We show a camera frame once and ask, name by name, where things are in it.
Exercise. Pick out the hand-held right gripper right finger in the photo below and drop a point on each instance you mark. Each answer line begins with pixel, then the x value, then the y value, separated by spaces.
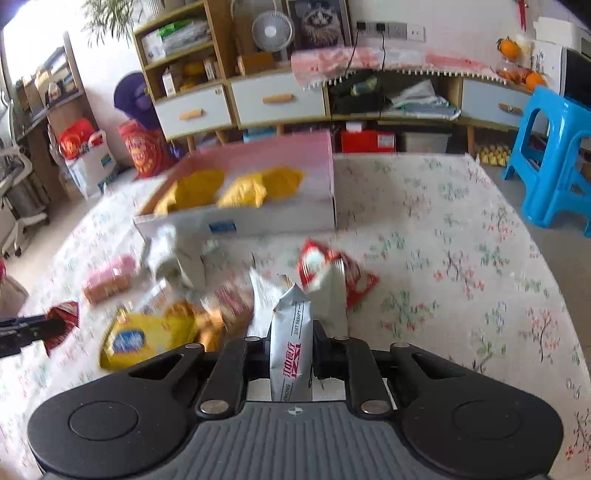
pixel 323 350

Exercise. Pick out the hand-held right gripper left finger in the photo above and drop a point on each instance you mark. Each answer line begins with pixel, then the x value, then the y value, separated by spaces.
pixel 258 355

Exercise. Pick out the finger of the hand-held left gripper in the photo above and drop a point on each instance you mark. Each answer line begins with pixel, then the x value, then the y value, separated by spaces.
pixel 32 334

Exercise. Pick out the white silver snack packet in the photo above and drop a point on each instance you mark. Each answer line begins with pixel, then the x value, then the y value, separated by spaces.
pixel 288 350

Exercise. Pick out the small red snack packet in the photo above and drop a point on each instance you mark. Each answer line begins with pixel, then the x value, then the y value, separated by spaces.
pixel 62 323

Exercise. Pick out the pink snack packet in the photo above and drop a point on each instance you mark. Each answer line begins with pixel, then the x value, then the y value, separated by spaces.
pixel 111 279

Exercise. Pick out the yellow snack packet blue label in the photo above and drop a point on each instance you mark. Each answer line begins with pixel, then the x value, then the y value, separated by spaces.
pixel 138 339

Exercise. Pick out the white green snack packet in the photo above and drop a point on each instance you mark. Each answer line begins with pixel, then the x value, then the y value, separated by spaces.
pixel 178 258

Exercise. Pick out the cardboard box pink inside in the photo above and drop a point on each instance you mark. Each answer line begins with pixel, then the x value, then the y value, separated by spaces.
pixel 277 217

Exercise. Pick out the biscuit packet pink label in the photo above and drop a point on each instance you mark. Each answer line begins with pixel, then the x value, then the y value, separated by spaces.
pixel 231 304

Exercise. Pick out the pale snack packet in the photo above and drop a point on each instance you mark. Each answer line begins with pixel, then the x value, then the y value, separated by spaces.
pixel 161 297

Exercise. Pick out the grey office chair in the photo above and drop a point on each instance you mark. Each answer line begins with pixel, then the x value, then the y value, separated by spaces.
pixel 18 194

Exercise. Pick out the floral blanket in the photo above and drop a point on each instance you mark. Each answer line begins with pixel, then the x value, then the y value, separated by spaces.
pixel 438 258

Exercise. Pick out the white shopping bag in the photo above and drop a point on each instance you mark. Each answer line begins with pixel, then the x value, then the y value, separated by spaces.
pixel 94 168

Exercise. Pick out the red gift bag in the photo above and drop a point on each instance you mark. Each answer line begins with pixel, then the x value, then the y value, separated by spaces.
pixel 76 141

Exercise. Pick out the red box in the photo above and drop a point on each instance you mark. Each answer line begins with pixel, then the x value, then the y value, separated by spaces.
pixel 367 141

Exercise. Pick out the red printed bag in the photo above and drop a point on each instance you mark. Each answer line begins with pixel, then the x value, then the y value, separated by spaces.
pixel 143 150

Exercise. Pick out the light blue box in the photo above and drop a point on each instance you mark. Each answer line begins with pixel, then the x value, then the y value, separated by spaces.
pixel 262 136

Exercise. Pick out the wooden desk with shelves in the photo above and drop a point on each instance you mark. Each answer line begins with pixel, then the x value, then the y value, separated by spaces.
pixel 55 115

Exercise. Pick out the clear plastic storage box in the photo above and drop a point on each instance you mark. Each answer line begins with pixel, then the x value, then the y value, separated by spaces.
pixel 425 142

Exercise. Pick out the black bag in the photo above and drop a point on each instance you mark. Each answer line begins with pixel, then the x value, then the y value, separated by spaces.
pixel 355 99

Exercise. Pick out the purple hat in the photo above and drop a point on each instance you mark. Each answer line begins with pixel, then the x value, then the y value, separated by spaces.
pixel 131 99

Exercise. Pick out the pile of yellow fruits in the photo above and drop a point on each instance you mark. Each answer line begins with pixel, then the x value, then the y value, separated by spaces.
pixel 493 154

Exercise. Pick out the low wooden cabinet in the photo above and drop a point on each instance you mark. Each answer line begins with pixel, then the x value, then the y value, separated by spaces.
pixel 461 123

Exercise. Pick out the folded pale clothes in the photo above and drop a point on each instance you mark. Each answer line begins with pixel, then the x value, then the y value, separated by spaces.
pixel 422 104

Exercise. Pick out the small white box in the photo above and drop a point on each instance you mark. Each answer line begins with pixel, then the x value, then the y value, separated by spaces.
pixel 169 84

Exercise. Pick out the yellow shelf item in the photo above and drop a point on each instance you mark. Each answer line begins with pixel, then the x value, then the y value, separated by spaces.
pixel 194 76

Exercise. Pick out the pink fringed cloth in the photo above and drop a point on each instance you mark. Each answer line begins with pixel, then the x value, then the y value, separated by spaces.
pixel 415 60

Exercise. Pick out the tall wooden shelf unit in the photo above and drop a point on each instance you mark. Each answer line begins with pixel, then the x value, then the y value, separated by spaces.
pixel 221 41

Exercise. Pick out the white desk fan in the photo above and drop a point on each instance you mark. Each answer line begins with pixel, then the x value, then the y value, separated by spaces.
pixel 273 32

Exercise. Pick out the stack of papers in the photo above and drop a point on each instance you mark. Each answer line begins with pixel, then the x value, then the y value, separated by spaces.
pixel 184 39

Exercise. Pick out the framed cat picture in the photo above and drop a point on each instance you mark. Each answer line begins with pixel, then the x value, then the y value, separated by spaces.
pixel 321 23

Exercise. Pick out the blue plastic stool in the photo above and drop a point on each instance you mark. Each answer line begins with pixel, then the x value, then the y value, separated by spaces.
pixel 561 124

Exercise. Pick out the green potted plant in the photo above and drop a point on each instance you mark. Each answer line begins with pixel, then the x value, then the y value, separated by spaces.
pixel 111 11

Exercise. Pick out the jar of small oranges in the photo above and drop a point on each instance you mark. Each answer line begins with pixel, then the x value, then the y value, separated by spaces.
pixel 511 71

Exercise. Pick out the orange with leaf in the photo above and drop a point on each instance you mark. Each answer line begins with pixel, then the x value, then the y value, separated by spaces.
pixel 508 47

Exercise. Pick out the white microwave oven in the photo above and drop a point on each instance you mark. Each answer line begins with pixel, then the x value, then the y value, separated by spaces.
pixel 577 76

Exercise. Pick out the red hanging decoration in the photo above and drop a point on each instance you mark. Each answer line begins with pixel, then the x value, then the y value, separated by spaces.
pixel 522 14

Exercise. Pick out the wall socket row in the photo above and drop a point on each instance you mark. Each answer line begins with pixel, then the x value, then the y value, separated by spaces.
pixel 392 30

